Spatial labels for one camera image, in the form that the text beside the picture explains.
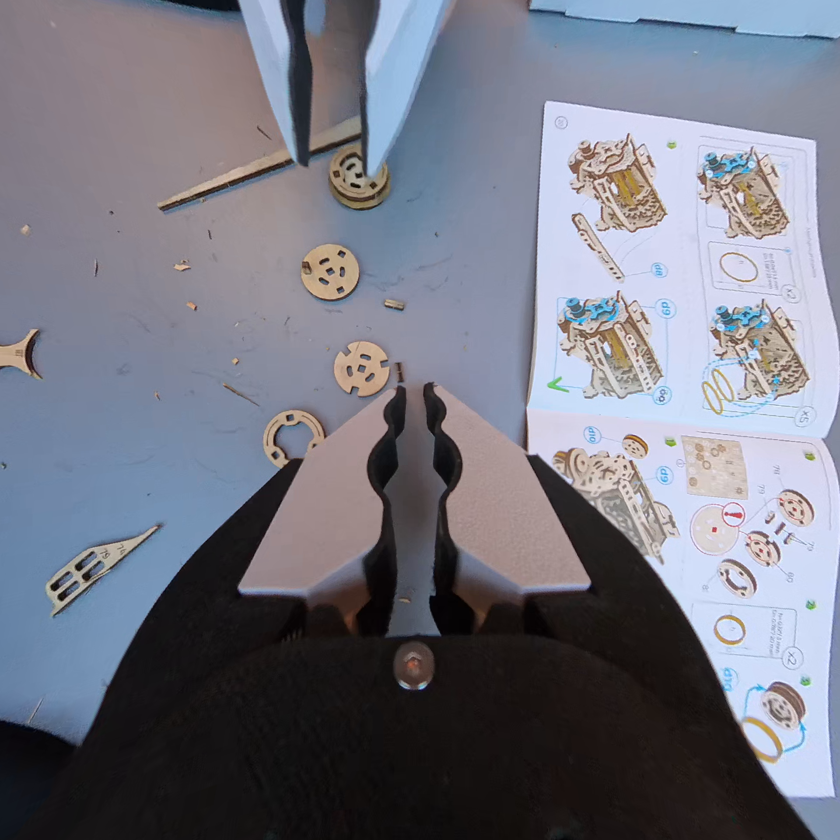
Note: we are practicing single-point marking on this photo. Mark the assembly instruction booklet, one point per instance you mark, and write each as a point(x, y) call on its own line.
point(682, 229)

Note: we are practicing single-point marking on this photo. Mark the white cardboard box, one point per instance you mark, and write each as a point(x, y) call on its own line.
point(656, 13)

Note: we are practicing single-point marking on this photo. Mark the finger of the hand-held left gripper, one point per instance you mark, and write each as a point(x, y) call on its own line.
point(400, 65)
point(270, 39)

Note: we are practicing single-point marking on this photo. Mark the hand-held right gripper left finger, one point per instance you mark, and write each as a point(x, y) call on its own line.
point(321, 525)

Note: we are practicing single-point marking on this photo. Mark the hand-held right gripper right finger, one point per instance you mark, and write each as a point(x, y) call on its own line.
point(512, 525)

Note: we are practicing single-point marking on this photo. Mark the star-shaped wooden scrap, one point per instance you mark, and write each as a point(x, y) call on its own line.
point(19, 354)

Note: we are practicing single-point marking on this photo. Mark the wooden disc with square holes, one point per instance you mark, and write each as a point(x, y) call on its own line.
point(312, 272)

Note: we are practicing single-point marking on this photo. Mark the notched wooden disc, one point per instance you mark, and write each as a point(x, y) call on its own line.
point(374, 384)

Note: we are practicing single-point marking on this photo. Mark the long wooden strip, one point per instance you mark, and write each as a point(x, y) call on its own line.
point(223, 184)

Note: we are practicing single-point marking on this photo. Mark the layered wooden wheel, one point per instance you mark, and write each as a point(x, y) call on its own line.
point(351, 191)

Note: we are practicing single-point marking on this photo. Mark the slotted wooden scrap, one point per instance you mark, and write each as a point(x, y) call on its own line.
point(115, 550)

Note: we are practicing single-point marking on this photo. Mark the thin wooden splinter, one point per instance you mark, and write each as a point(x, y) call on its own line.
point(239, 394)

